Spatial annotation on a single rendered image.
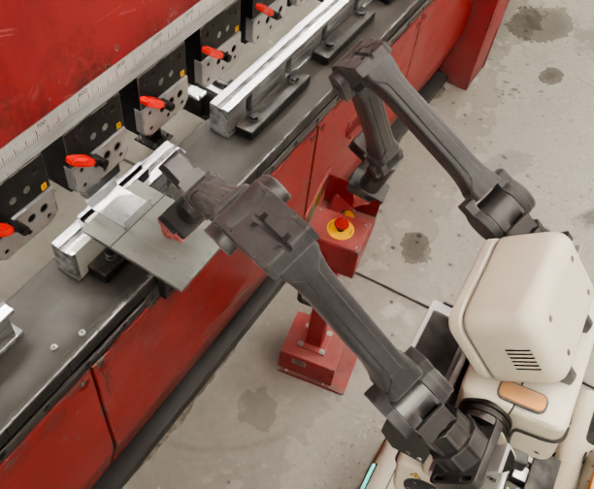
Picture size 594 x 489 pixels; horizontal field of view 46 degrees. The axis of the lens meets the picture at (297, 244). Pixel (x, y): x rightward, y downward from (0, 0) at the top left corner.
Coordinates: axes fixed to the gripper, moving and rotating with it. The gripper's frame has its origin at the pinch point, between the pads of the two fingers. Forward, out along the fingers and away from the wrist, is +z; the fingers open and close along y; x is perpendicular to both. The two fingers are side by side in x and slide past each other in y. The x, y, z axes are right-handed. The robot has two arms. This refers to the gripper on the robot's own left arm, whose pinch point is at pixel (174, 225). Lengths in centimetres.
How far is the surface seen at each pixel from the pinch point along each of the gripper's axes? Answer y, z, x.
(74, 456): 38, 48, 23
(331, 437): -23, 70, 86
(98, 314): 19.3, 16.6, 2.4
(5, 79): 19.3, -31.3, -33.4
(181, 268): 6.0, -0.5, 7.3
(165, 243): 2.9, 2.7, 1.3
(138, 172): -9.9, 12.3, -14.3
